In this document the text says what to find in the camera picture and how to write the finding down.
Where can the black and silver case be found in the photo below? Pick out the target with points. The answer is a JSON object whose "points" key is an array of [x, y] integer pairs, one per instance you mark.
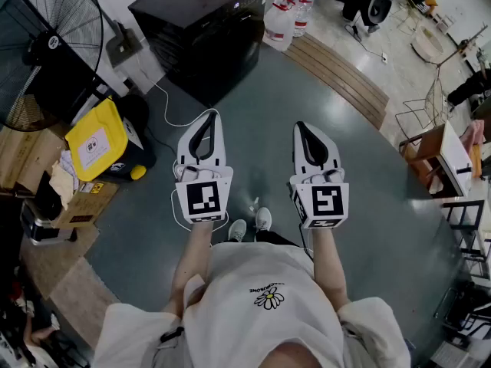
{"points": [[42, 228]]}

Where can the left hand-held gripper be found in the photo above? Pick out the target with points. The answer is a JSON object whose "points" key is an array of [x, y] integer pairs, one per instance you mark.
{"points": [[203, 201]]}

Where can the person's right white shoe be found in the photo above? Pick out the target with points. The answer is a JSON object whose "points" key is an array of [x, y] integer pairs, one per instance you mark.
{"points": [[263, 219]]}

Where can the round white basin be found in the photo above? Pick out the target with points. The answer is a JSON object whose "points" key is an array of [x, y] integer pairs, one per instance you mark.
{"points": [[427, 42]]}

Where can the grey metal stand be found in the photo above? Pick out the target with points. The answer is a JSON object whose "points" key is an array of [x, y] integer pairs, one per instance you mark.
{"points": [[124, 48]]}

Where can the brown wooden chair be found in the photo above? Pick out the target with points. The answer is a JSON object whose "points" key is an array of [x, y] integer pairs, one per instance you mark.
{"points": [[429, 148]]}

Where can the black bin with yellow lid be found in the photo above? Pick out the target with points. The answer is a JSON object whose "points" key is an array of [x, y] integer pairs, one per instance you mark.
{"points": [[96, 136]]}

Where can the person's white shoe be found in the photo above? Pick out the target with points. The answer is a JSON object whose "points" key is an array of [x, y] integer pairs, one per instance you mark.
{"points": [[237, 230], [263, 219]]}

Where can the person's black trousers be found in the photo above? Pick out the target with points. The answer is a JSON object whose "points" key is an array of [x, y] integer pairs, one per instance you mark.
{"points": [[276, 238]]}

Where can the person's left forearm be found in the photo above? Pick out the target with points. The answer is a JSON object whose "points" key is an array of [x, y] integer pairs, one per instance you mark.
{"points": [[192, 259]]}

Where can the black metal frame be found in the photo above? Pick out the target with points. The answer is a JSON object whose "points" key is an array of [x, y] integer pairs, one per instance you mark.
{"points": [[447, 213]]}

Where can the large brown cardboard box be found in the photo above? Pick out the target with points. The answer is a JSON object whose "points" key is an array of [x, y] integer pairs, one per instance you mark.
{"points": [[27, 155]]}

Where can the person's white flower print shirt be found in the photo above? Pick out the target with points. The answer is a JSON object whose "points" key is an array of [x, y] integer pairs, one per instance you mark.
{"points": [[238, 320]]}

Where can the pink cloth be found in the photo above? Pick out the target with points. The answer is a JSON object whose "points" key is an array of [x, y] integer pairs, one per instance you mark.
{"points": [[473, 132]]}

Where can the black washing machine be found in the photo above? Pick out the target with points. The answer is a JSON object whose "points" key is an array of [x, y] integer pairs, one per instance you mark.
{"points": [[199, 33]]}

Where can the person's right forearm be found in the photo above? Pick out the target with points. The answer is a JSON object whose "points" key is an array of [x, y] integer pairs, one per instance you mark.
{"points": [[328, 263]]}

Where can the wooden slat platform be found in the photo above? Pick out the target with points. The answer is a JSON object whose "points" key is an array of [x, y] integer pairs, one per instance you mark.
{"points": [[337, 79]]}

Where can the cardboard box with yellow sticker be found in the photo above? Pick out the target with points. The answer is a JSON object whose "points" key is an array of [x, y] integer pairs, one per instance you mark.
{"points": [[88, 201]]}

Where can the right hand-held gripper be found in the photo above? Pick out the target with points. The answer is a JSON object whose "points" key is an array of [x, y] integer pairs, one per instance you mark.
{"points": [[326, 201]]}

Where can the black standing fan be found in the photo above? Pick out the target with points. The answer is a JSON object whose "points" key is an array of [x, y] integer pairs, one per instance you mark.
{"points": [[50, 44]]}

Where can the crumpled beige cloth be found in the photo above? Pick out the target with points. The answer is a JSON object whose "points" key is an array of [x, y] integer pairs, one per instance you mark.
{"points": [[63, 178]]}

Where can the white board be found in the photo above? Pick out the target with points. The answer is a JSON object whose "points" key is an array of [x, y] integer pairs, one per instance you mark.
{"points": [[456, 159]]}

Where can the person's left white shoe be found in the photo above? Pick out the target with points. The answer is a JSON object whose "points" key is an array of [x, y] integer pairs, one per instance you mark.
{"points": [[237, 230]]}

